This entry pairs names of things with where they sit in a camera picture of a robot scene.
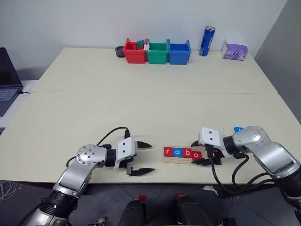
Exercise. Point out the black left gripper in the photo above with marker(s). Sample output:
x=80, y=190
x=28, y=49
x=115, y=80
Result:
x=130, y=168

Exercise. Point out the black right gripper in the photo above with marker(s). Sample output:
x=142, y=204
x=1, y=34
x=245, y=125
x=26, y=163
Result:
x=215, y=159

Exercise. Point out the red letter tile o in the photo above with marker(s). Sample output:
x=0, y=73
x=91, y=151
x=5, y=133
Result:
x=196, y=155

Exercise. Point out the red letter tile b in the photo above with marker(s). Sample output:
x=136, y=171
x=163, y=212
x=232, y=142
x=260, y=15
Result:
x=187, y=153

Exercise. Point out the wooden letter tray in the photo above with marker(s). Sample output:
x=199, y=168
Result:
x=174, y=160

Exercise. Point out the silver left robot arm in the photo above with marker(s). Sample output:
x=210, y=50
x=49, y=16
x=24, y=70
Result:
x=73, y=174

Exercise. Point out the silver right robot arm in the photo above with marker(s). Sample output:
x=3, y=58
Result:
x=270, y=155

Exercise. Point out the blue letter tile o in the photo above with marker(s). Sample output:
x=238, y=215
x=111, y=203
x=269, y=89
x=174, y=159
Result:
x=177, y=152

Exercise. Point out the red letter tile r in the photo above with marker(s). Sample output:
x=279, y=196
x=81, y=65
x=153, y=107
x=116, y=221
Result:
x=168, y=151

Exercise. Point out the white paper scrap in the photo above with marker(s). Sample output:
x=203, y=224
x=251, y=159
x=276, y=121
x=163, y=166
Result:
x=209, y=188

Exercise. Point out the red square floor marker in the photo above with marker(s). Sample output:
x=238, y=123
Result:
x=142, y=198

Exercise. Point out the dark rounded shape red tab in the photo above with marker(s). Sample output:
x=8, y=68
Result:
x=190, y=212

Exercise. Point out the blue plastic bin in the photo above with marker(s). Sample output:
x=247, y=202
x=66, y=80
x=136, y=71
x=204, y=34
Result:
x=179, y=57

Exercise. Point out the red plastic bin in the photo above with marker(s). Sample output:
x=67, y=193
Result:
x=134, y=56

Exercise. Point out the green plastic bin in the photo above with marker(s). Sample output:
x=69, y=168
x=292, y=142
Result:
x=156, y=57

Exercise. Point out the purple tissue box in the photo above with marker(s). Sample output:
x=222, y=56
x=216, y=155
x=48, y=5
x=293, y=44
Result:
x=235, y=53

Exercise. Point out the blue drink can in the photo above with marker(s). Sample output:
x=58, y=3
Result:
x=206, y=42

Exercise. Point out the white item in bin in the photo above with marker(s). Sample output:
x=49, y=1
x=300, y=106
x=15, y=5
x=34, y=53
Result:
x=146, y=47

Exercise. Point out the small green blue toy bricks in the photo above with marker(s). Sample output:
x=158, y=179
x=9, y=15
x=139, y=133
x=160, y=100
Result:
x=140, y=44

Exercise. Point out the dark laptop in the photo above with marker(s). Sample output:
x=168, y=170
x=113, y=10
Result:
x=8, y=77

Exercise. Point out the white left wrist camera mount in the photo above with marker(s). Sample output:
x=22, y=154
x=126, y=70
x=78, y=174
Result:
x=125, y=149

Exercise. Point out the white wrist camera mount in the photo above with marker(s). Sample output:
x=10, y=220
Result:
x=211, y=137
x=125, y=149

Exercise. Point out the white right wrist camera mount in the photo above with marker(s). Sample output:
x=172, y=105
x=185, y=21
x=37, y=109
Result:
x=211, y=137

